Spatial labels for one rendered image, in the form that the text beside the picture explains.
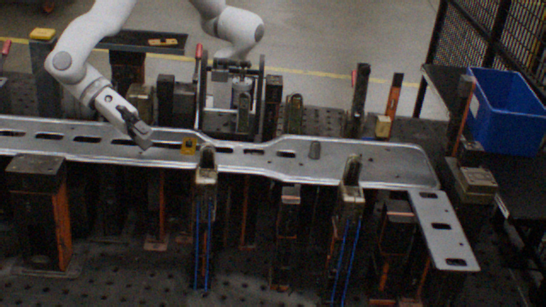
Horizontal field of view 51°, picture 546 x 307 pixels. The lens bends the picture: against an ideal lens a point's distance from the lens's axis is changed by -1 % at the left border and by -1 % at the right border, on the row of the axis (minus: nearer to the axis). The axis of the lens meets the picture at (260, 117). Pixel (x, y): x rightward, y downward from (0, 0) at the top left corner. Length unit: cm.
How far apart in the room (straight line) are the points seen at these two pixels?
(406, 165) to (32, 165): 96
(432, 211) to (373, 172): 19
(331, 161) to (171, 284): 54
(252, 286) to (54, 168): 60
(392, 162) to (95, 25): 85
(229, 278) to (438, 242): 57
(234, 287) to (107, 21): 76
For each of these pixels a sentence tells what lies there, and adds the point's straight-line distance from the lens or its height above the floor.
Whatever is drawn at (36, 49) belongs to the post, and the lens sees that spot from 187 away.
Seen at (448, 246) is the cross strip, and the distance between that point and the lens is 137.
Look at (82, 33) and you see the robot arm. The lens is 141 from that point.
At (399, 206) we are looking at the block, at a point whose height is 98.
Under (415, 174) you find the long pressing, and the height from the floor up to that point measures 100.
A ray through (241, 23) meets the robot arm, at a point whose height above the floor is 118.
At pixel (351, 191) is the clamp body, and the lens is 138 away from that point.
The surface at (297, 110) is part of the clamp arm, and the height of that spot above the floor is 106.
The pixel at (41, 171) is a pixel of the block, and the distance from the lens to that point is 144.
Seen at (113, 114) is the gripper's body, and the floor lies 115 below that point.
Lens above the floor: 183
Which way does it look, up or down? 29 degrees down
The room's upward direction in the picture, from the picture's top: 6 degrees clockwise
